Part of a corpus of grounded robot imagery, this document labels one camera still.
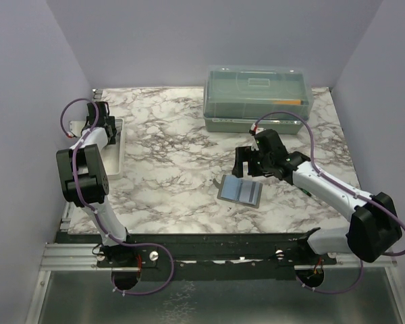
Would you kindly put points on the grey leather card holder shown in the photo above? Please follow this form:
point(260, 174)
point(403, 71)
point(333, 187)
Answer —
point(239, 191)

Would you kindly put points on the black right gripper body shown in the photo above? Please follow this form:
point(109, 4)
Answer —
point(269, 160)

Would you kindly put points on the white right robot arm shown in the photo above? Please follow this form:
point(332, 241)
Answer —
point(373, 226)

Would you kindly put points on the white plastic card tray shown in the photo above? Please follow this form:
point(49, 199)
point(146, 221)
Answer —
point(112, 155)

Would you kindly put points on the clear lidded storage box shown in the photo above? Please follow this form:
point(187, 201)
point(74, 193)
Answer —
point(236, 96)

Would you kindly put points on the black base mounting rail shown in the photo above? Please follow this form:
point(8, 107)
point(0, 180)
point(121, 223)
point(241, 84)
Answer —
point(202, 257)

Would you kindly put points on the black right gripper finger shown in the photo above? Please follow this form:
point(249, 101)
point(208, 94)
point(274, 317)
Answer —
point(255, 169)
point(242, 155)

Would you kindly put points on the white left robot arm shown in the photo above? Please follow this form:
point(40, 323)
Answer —
point(82, 175)

